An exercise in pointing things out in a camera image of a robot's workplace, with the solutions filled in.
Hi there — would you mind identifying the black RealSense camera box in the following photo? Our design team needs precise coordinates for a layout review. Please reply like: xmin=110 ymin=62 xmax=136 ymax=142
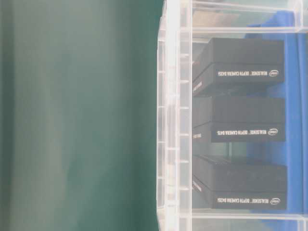
xmin=192 ymin=155 xmax=287 ymax=210
xmin=192 ymin=38 xmax=284 ymax=96
xmin=192 ymin=96 xmax=285 ymax=143

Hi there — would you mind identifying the clear plastic storage box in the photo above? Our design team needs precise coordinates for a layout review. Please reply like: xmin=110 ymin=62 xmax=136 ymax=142
xmin=156 ymin=0 xmax=308 ymax=231

